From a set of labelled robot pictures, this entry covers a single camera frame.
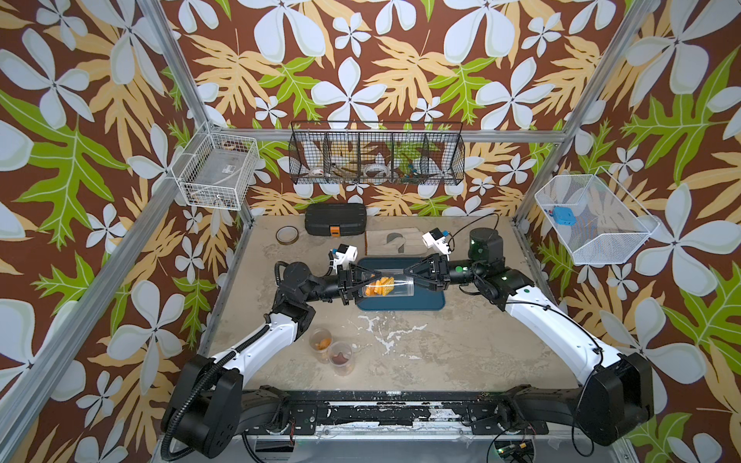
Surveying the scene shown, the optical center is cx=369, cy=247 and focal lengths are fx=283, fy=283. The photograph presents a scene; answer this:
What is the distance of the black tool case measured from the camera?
113 centimetres

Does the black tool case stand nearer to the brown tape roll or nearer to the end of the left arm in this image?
the brown tape roll

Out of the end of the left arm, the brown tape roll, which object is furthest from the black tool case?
the end of the left arm
